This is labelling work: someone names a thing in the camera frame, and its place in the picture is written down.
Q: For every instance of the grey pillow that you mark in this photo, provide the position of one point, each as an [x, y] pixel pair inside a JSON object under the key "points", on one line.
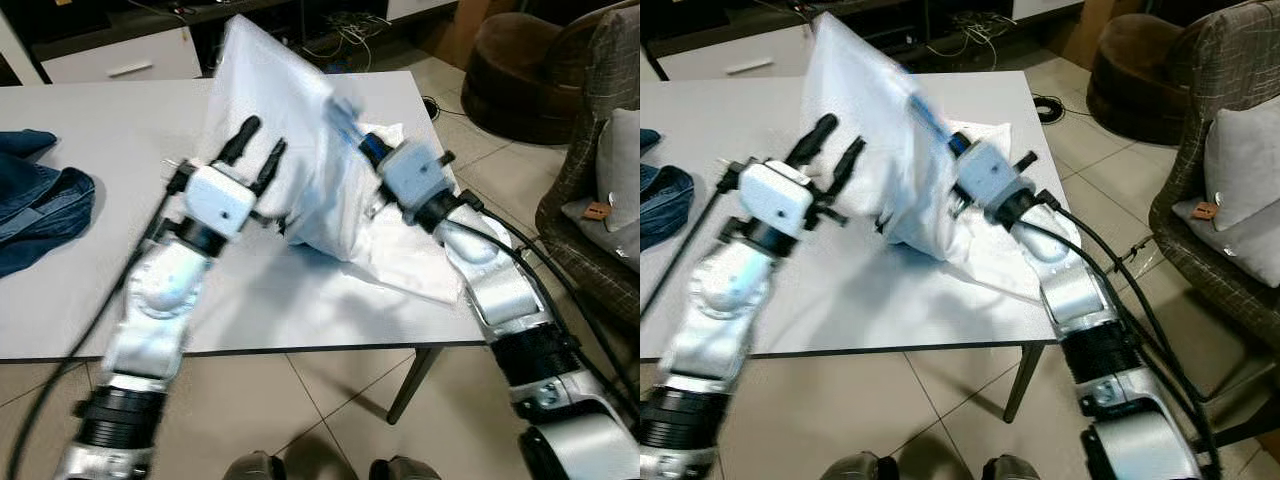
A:
{"points": [[622, 170], [1245, 170]]}

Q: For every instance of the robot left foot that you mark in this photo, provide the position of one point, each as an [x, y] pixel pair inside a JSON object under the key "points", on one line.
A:
{"points": [[863, 468], [255, 468]]}

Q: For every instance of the white glass display cabinet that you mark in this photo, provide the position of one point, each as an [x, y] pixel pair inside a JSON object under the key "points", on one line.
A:
{"points": [[20, 50]]}

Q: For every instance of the white T-shirt black print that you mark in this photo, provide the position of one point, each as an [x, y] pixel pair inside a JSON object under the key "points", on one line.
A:
{"points": [[870, 110], [280, 120]]}

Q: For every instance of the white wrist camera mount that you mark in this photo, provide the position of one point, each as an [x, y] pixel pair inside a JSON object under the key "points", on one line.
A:
{"points": [[775, 198], [220, 200], [990, 172], [410, 172]]}

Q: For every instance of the black metal table frame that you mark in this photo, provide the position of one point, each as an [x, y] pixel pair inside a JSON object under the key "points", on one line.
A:
{"points": [[412, 385], [1023, 385]]}

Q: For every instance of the wide white cabinet drawer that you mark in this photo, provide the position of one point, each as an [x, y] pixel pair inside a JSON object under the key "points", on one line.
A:
{"points": [[100, 58], [720, 55]]}

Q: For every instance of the small brown tag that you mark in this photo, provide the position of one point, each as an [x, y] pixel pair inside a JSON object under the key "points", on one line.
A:
{"points": [[1205, 210], [598, 210]]}

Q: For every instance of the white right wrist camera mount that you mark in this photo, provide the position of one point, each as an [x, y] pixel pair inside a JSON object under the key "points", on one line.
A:
{"points": [[990, 172], [410, 172]]}

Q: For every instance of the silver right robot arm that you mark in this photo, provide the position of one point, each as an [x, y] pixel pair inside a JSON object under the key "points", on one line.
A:
{"points": [[500, 290], [1075, 290]]}

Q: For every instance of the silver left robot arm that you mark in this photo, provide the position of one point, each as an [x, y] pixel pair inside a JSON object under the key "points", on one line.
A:
{"points": [[720, 290], [160, 290]]}

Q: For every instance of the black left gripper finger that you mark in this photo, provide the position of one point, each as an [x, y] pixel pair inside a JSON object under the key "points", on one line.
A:
{"points": [[272, 166], [812, 140], [846, 166], [240, 140]]}

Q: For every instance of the blue denim jeans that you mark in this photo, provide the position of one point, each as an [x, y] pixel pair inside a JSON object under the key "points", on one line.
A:
{"points": [[665, 200], [40, 210]]}

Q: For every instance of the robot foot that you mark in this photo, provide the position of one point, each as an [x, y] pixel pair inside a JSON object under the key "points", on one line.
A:
{"points": [[863, 468], [255, 468], [1015, 470], [405, 470]]}

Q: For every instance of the brown checked armchair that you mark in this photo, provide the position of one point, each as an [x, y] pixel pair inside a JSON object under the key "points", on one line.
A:
{"points": [[1240, 60], [600, 60]]}

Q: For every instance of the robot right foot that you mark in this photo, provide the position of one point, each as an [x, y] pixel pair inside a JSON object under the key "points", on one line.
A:
{"points": [[405, 470], [1015, 470]]}

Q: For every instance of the brown round pouf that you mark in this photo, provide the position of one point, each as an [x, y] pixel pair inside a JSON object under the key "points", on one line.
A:
{"points": [[510, 80], [1130, 80]]}

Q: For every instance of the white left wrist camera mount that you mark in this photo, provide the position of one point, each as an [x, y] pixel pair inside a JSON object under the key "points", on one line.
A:
{"points": [[220, 200], [775, 198]]}

